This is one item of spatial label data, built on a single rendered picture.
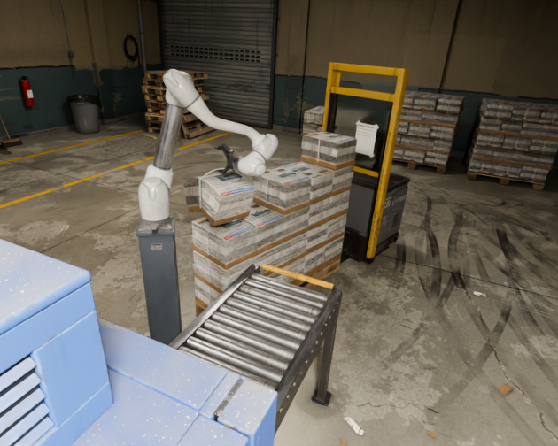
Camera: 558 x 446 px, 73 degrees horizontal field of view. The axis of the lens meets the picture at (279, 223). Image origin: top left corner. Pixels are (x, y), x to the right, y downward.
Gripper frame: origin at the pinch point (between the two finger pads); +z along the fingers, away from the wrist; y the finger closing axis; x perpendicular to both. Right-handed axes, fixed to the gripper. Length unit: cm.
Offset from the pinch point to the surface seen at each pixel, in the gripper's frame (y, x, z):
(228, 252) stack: 58, -7, -16
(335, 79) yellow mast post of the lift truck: -47, 165, 35
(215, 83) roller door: -31, 486, 661
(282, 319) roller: 59, -33, -91
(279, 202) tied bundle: 38, 48, -8
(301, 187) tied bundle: 28, 65, -15
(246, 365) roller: 61, -64, -101
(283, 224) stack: 54, 48, -13
